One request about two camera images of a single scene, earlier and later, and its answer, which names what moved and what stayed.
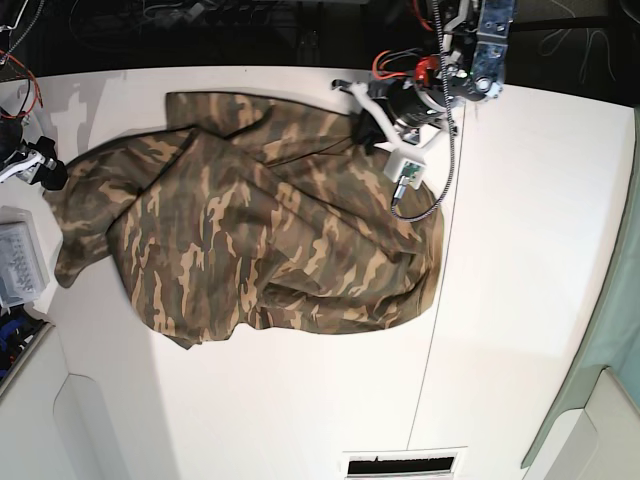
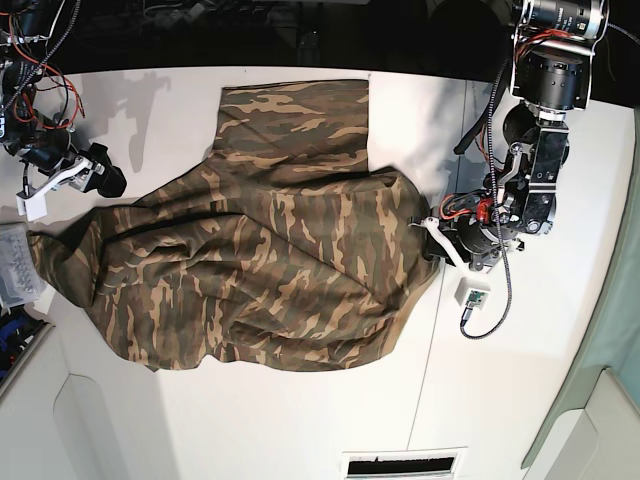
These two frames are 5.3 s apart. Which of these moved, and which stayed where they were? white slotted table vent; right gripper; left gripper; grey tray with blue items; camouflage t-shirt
Moved: camouflage t-shirt; left gripper; right gripper
Stayed: grey tray with blue items; white slotted table vent
